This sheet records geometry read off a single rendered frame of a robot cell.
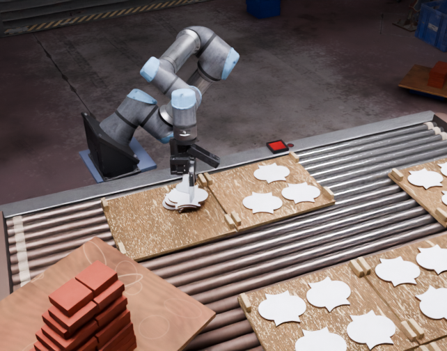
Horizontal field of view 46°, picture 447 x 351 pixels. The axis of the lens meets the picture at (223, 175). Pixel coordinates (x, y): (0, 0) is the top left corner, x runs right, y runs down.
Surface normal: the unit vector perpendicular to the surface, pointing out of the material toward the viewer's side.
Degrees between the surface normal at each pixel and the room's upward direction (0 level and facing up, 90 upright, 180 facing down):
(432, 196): 0
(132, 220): 0
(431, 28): 90
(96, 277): 0
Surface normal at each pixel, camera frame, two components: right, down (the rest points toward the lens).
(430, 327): 0.00, -0.81
